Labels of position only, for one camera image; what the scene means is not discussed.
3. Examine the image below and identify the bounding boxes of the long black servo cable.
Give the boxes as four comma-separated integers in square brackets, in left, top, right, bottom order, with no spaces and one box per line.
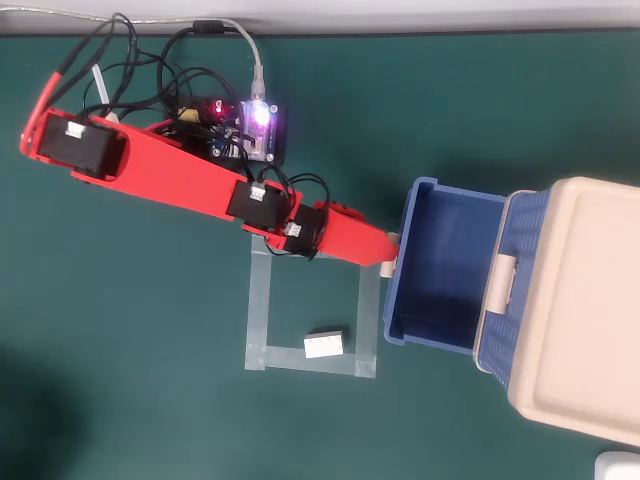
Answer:
[82,12,151,121]

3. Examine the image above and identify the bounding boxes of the white plastic tube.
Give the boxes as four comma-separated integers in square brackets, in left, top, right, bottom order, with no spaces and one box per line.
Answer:
[91,63,120,124]

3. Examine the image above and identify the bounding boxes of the blue woven drawer taped handle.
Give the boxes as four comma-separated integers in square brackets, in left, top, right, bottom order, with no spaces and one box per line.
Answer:
[378,175,512,358]

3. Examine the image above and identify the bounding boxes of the grey USB cable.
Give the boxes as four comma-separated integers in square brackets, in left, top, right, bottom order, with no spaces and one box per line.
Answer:
[0,3,270,104]

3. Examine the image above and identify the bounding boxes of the white toy building brick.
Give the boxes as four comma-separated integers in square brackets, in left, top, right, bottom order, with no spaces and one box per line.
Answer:
[303,328,347,360]

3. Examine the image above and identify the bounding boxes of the beige plastic drawer cabinet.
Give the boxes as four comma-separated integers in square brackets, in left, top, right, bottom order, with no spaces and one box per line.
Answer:
[472,174,640,447]

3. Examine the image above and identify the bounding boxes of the white box corner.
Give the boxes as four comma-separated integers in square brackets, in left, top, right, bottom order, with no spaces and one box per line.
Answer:
[594,450,640,480]

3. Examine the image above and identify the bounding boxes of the motor controller circuit board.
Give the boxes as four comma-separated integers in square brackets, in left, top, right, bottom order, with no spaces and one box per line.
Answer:
[163,93,290,167]

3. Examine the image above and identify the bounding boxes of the black power cable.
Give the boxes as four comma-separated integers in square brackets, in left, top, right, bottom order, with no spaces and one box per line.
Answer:
[157,19,241,119]

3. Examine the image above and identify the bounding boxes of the red sleeved power wire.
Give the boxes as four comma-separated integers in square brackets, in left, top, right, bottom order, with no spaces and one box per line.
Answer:
[19,13,121,151]

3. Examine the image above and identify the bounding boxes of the translucent masking tape strip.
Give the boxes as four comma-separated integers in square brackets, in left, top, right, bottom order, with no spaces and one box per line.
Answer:
[244,233,275,372]
[243,343,377,380]
[355,259,382,380]

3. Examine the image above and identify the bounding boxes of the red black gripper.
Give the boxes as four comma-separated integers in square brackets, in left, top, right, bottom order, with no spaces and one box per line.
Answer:
[283,199,400,267]

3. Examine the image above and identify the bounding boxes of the short black servo cable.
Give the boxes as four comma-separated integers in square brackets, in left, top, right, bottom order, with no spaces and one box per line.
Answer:
[257,164,332,262]

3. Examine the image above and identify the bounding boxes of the blue woven drawer plain handle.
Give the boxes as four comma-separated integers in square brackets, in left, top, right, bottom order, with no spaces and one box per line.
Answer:
[472,188,555,397]

